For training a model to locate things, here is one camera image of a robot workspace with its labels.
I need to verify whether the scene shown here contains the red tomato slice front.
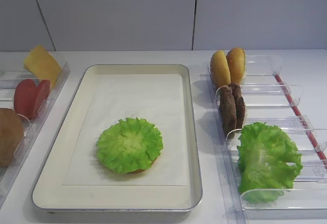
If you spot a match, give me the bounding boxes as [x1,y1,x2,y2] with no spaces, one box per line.
[31,80,51,119]

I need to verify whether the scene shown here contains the red tomato slice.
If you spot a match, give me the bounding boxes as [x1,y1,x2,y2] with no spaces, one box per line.
[31,80,51,119]
[14,79,36,119]

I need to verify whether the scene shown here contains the green lettuce leaf on tray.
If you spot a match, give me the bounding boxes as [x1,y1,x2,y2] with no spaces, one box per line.
[97,118,164,174]

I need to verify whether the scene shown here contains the brown meat patty front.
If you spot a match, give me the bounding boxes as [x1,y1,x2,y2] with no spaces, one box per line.
[220,86,237,137]

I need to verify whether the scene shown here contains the brown meat patty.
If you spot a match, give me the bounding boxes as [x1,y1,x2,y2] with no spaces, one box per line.
[229,83,246,129]
[220,86,237,137]

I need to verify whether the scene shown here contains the bottom bun under lettuce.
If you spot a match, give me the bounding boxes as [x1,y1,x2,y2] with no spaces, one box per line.
[127,159,157,174]

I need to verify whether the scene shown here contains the brown meat patty rear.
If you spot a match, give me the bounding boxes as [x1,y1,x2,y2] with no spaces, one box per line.
[229,83,246,129]

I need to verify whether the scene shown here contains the green lettuce leaf in rack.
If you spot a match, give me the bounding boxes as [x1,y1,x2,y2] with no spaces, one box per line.
[237,122,303,204]

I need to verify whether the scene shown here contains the yellow cheese slice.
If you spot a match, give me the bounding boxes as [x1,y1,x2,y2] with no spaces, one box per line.
[24,45,62,90]

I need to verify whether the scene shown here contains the red tomato slice rear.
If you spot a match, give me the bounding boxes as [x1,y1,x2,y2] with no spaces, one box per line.
[14,79,36,119]

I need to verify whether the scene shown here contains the cream metal baking tray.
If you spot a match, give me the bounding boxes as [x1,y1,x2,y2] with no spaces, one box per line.
[32,64,202,212]

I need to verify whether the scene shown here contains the golden bun half left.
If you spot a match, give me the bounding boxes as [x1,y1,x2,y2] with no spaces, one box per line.
[210,50,231,89]

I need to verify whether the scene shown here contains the golden bun half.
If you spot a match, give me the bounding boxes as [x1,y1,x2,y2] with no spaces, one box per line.
[210,50,231,89]
[226,48,246,85]

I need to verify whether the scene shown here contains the white paper tray liner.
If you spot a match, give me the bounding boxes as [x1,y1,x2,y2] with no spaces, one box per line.
[64,74,188,186]

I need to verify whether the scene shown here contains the golden bun half right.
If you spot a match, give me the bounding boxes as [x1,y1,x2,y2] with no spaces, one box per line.
[226,48,246,85]

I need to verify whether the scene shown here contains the clear acrylic right rack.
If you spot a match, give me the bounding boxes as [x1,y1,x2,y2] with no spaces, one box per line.
[203,48,326,223]

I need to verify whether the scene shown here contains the brown bun left rack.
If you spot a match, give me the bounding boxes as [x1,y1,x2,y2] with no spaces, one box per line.
[1,108,24,167]

